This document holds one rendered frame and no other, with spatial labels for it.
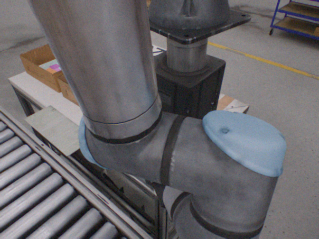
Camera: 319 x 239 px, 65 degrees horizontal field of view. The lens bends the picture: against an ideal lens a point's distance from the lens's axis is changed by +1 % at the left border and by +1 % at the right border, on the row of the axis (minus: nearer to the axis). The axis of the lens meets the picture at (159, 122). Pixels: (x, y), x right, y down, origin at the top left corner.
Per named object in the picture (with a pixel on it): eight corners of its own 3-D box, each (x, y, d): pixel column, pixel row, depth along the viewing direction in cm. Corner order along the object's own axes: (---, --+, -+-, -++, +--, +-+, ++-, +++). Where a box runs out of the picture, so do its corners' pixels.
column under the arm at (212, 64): (171, 111, 104) (175, 34, 82) (227, 140, 91) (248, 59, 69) (127, 145, 89) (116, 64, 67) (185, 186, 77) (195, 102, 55)
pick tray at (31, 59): (119, 61, 135) (117, 44, 128) (58, 93, 113) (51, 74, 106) (86, 47, 148) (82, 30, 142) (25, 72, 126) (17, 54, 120)
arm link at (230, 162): (174, 121, 25) (162, 218, 29) (302, 149, 21) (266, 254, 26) (194, 99, 33) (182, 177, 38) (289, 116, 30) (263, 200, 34)
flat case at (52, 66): (58, 60, 132) (57, 58, 131) (79, 72, 123) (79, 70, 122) (34, 70, 124) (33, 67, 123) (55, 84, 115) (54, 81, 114)
